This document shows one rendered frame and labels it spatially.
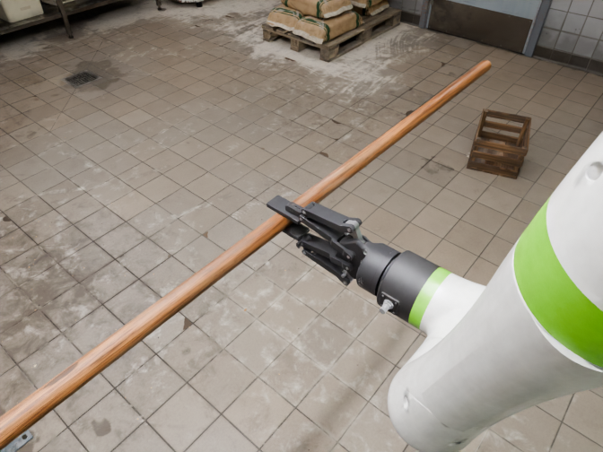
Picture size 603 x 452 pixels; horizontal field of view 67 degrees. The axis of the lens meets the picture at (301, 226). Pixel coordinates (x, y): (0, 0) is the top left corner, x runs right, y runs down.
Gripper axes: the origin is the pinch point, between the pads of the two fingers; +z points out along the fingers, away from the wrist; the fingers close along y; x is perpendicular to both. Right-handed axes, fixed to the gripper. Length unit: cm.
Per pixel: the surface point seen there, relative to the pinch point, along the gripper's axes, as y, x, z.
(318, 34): 96, 271, 208
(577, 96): 120, 348, 11
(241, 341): 119, 25, 53
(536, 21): 90, 399, 71
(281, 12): 89, 278, 257
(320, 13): 82, 281, 214
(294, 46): 113, 273, 236
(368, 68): 118, 285, 163
